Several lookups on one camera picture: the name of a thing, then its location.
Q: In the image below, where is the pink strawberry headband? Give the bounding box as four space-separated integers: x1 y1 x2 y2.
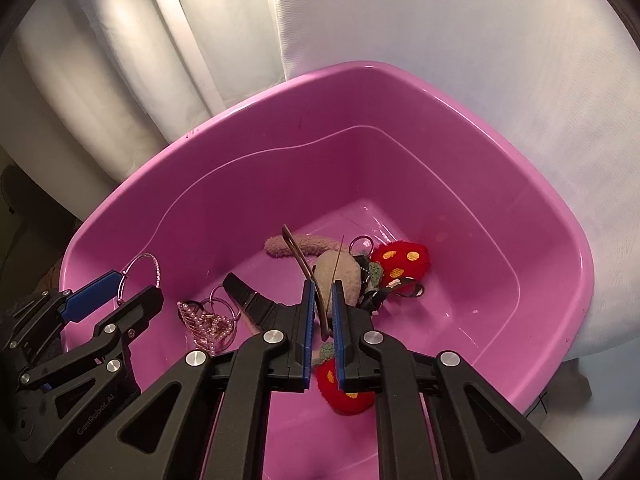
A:
264 234 430 416

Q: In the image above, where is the silver bangle with beads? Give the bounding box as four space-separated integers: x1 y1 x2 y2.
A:
202 285 241 341

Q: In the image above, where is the pearl claw hair clip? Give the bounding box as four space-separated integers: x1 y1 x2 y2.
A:
176 300 238 358

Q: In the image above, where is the small patterned silver bangle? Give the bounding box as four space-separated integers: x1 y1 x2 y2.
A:
116 254 162 308

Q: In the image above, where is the black lanyard keychain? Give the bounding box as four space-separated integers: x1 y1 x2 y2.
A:
347 234 426 316

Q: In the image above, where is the white curtain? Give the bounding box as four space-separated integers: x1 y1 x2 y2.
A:
0 0 640 361

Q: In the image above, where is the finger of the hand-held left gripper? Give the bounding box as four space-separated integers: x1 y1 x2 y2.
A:
17 285 165 396
7 270 122 358

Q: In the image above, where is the black wrist watch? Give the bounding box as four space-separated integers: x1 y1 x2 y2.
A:
222 272 288 333

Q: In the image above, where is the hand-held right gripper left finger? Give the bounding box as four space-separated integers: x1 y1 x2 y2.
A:
55 280 317 480

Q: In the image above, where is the dark metal hair clip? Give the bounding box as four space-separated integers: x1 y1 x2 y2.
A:
281 224 346 341

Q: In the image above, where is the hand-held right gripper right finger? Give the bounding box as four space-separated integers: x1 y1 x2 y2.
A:
331 280 583 480

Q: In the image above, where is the pink plastic tub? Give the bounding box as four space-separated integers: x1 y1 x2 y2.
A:
60 60 596 480

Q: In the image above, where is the beige fuzzy hair clip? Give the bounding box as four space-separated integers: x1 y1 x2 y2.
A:
312 251 362 308

